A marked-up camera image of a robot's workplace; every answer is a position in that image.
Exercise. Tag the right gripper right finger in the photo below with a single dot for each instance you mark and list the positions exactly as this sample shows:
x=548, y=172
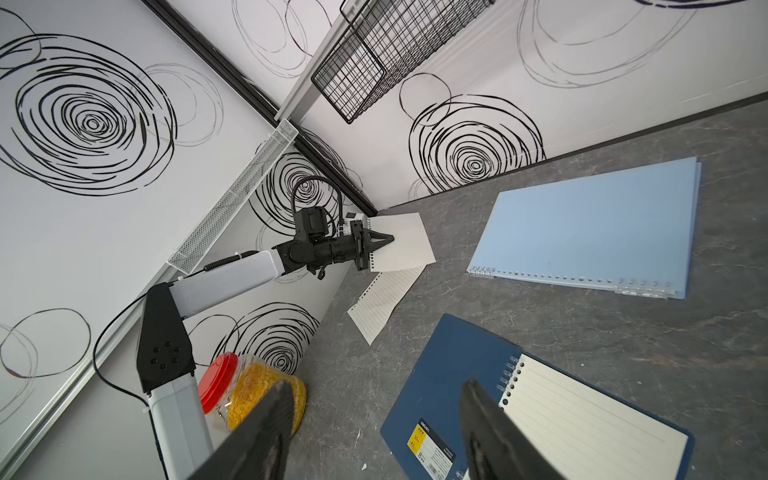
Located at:
x=495, y=447

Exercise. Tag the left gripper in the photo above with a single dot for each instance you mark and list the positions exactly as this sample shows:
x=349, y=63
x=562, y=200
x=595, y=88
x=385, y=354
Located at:
x=352, y=247

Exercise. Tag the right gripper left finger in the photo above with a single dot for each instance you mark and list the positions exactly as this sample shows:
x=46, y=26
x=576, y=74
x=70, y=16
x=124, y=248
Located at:
x=258, y=448

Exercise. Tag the torn white lined page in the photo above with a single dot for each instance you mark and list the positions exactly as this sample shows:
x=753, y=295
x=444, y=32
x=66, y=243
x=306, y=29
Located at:
x=411, y=247

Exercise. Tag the torn lined paper page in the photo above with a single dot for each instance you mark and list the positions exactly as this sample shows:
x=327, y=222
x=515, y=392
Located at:
x=376, y=304

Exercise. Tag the dark blue notebook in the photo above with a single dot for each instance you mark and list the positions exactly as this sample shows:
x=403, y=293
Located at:
x=583, y=431

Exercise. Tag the light blue notebook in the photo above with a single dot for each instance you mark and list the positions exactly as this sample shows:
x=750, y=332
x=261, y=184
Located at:
x=629, y=232

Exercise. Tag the red lid yellow jar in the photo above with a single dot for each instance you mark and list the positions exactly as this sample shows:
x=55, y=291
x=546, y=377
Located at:
x=233, y=385

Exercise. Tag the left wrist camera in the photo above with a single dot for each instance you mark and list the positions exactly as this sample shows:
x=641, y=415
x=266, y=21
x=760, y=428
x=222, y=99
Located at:
x=350, y=217

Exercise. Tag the aluminium wall rail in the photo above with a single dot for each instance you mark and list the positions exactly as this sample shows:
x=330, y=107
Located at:
x=304, y=94

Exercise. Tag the black wire basket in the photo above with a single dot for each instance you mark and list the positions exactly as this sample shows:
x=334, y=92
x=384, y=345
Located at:
x=382, y=43

